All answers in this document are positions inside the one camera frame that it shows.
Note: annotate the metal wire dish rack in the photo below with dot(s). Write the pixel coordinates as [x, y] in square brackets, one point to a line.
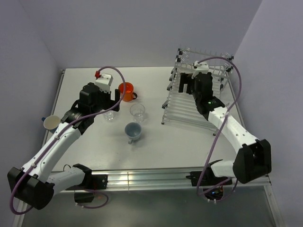
[180, 107]

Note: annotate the dark blue cup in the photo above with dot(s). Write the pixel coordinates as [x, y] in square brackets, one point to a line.
[51, 122]

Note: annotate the clear glass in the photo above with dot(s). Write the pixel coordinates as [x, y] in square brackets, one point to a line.
[138, 112]
[110, 115]

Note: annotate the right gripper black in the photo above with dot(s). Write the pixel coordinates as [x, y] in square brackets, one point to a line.
[185, 78]

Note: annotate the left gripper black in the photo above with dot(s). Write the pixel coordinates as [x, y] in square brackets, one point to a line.
[111, 103]

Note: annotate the orange plastic mug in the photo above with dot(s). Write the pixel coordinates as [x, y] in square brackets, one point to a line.
[129, 92]

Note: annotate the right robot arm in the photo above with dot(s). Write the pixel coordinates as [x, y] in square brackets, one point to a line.
[253, 156]

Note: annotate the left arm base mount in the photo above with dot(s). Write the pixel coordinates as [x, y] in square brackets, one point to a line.
[97, 182]

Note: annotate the light blue footed cup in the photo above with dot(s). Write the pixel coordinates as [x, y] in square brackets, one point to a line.
[133, 131]

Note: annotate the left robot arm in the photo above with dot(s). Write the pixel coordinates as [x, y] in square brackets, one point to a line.
[33, 183]

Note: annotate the aluminium mounting rail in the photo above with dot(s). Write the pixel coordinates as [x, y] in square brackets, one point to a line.
[119, 180]

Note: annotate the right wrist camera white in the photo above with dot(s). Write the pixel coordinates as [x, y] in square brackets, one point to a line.
[202, 67]

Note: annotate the clear glass right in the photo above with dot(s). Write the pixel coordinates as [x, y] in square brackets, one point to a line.
[138, 112]

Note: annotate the clear glass left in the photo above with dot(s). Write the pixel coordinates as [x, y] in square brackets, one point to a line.
[110, 115]

